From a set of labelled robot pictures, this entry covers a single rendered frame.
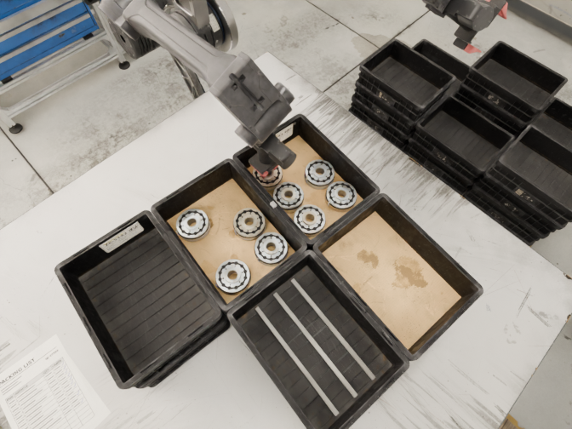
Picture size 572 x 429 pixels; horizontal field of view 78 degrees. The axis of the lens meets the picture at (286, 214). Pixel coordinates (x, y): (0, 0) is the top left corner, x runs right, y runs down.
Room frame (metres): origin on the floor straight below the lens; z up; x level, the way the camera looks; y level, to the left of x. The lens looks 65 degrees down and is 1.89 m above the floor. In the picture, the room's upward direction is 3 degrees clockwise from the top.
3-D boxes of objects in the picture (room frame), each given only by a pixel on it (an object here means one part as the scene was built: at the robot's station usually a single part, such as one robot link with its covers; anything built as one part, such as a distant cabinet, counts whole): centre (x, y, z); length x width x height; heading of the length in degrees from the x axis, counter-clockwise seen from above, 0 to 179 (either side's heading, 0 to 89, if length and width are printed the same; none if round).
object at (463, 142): (1.18, -0.88, 0.31); 0.40 x 0.30 x 0.34; 47
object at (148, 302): (0.21, 0.40, 0.87); 0.40 x 0.30 x 0.11; 41
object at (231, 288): (0.28, 0.15, 0.86); 0.10 x 0.10 x 0.01
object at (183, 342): (0.21, 0.40, 0.92); 0.40 x 0.30 x 0.02; 41
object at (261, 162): (0.64, 0.07, 0.98); 0.10 x 0.07 x 0.07; 138
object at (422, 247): (0.31, -0.32, 0.87); 0.40 x 0.30 x 0.11; 41
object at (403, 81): (1.45, -0.58, 0.37); 0.40 x 0.30 x 0.45; 47
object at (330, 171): (0.66, -0.11, 0.86); 0.10 x 0.10 x 0.01
